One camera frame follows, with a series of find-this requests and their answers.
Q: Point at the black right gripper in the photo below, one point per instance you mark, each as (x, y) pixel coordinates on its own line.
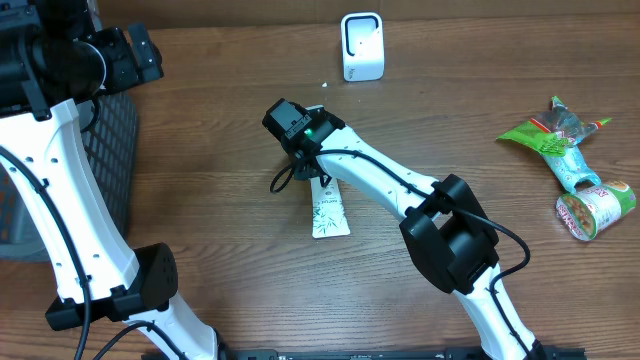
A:
(302, 169)

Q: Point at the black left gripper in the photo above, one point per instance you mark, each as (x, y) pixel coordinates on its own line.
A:
(117, 43)

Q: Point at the white tube with gold cap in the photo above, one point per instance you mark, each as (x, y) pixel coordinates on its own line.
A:
(328, 213)

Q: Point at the green snack bag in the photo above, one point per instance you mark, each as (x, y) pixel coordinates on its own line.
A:
(553, 132)

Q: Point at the teal tissue pack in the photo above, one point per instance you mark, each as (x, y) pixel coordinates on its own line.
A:
(571, 170)

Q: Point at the green instant noodle cup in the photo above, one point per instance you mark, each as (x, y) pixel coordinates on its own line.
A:
(590, 211)

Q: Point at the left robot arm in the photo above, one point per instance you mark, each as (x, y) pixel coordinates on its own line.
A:
(53, 58)

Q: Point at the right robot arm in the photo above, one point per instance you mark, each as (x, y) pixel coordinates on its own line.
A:
(449, 238)

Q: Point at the white barcode scanner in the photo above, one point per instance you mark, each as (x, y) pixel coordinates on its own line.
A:
(362, 40)

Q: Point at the gray plastic shopping basket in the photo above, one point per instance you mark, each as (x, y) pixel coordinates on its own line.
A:
(110, 145)

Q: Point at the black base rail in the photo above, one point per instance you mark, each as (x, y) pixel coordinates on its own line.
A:
(455, 353)

